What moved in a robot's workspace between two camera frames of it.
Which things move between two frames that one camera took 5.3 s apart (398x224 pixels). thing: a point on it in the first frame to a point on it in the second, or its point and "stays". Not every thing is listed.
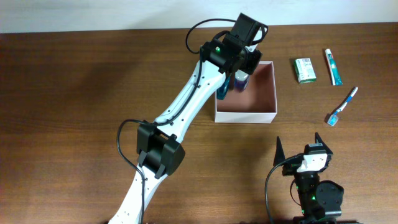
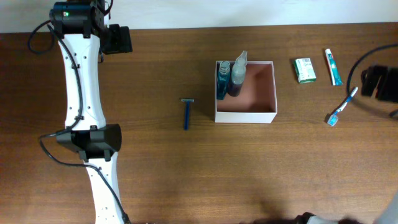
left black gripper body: x=253 y=59 to x=121 y=39
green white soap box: x=304 y=71 stays
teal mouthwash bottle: x=221 y=91 stays
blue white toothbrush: x=333 y=119 stays
